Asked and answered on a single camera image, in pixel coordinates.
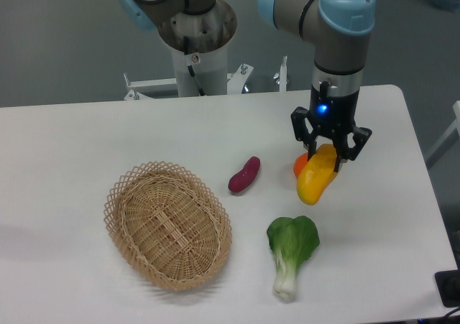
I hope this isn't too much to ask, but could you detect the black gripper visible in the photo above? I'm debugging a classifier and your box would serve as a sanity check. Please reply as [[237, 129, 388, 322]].
[[290, 80, 372, 172]]

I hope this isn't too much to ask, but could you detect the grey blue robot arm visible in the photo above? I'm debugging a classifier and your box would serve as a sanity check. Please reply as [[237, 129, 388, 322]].
[[119, 0, 376, 170]]

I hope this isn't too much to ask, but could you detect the orange tangerine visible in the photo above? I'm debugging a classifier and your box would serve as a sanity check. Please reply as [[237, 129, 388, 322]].
[[293, 152, 308, 178]]

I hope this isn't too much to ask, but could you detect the purple sweet potato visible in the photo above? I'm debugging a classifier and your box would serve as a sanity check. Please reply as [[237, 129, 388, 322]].
[[228, 156, 261, 193]]

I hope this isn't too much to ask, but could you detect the green bok choy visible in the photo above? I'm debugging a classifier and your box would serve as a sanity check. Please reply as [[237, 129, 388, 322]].
[[267, 216, 320, 300]]

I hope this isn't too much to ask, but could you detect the white furniture leg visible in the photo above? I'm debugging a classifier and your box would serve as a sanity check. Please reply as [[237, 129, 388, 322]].
[[424, 101, 459, 169]]

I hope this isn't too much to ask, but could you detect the woven wicker basket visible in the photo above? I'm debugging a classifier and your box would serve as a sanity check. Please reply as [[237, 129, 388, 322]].
[[103, 161, 232, 291]]

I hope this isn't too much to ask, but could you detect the black device at table edge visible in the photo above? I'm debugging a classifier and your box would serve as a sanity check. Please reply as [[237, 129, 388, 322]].
[[434, 269, 459, 307]]

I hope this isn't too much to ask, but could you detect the white metal base frame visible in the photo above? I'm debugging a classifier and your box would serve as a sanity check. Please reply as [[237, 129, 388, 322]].
[[124, 55, 290, 101]]

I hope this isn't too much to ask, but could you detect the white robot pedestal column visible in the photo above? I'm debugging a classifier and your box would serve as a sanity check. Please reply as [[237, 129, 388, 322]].
[[157, 0, 237, 97]]

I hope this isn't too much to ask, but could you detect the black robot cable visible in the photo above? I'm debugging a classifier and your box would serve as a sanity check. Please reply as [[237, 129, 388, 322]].
[[183, 36, 206, 97]]

